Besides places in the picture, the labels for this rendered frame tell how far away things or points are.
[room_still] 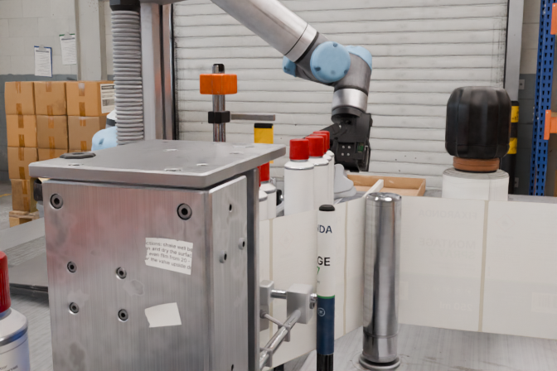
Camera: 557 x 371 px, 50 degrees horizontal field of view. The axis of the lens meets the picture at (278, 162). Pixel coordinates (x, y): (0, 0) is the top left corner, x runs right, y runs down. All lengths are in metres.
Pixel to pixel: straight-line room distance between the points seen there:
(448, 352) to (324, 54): 0.60
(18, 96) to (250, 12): 3.92
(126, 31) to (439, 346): 0.51
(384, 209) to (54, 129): 4.24
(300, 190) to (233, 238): 0.67
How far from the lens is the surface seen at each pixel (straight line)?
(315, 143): 1.04
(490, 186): 0.81
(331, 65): 1.12
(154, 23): 0.81
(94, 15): 6.51
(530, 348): 0.78
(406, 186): 1.94
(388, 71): 5.19
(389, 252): 0.64
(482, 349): 0.76
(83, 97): 4.58
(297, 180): 0.99
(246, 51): 5.56
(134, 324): 0.35
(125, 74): 0.69
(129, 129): 0.69
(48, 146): 4.81
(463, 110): 0.80
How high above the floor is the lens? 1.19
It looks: 8 degrees down
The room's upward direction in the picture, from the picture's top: straight up
